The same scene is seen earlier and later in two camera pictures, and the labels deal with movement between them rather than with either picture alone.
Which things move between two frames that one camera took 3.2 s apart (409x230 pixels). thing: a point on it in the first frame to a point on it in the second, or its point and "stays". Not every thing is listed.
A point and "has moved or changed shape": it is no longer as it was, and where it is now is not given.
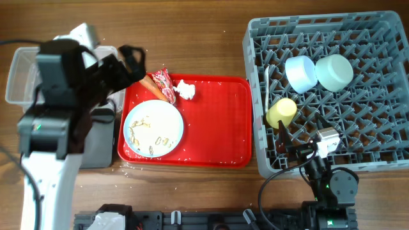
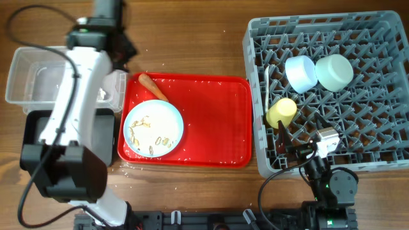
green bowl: (333, 72) stays
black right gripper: (300, 150) stays
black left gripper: (111, 64) to (132, 51)
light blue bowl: (301, 73) stays
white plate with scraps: (153, 128) stays
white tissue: (186, 91) has moved or changed shape
